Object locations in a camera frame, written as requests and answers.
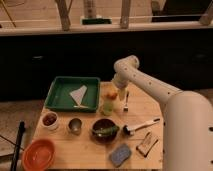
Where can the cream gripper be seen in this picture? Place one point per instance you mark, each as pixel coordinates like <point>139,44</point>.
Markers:
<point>122,94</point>

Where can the small yellow-red apple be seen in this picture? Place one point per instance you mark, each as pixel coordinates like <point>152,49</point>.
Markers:
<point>111,95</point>

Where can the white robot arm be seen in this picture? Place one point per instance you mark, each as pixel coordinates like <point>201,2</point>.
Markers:
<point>188,118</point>

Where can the light green cup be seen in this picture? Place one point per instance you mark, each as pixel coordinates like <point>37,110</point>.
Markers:
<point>107,107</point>

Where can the metal cup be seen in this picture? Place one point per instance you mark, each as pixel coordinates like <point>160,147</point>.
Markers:
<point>74,126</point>

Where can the metal fork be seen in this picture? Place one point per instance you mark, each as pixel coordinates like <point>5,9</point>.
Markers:
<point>125,108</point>

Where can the black white dish brush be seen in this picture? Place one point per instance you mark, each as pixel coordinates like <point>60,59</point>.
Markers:
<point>131,129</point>

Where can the green vegetable in bowl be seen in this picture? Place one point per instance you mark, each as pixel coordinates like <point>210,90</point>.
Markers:
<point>109,130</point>

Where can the dark brown bowl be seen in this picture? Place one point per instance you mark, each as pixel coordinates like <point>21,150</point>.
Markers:
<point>103,138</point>

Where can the white paper piece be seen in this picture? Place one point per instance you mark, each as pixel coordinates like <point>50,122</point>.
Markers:
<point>78,94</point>

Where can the brown wooden block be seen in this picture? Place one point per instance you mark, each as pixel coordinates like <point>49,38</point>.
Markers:
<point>145,146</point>

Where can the blue sponge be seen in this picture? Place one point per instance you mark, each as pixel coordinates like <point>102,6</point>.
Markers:
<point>120,154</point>

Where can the green plastic tray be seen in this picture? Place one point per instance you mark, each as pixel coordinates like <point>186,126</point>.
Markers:
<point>59,99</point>

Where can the white bowl with red food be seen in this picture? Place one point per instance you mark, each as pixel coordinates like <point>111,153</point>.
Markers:
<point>50,121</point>

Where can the green base object on shelf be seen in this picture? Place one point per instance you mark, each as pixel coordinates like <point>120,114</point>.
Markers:
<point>96,21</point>

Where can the orange plastic bowl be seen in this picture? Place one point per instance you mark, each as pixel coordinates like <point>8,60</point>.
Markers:
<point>39,155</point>

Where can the black pole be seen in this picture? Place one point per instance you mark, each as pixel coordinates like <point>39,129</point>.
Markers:
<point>17,148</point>

